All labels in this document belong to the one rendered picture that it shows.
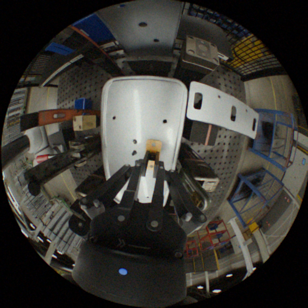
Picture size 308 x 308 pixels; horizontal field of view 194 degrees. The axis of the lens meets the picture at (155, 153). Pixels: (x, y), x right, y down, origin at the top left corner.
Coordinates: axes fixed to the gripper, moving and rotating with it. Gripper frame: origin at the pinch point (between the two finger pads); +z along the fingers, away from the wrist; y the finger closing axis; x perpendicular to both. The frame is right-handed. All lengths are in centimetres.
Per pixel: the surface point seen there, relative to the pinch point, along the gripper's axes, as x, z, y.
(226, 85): 42, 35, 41
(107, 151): -0.9, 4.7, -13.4
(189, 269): -732, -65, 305
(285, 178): -90, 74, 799
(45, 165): 1.5, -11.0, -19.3
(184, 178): -5.2, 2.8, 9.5
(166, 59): 25.3, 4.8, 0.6
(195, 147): -4.1, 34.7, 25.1
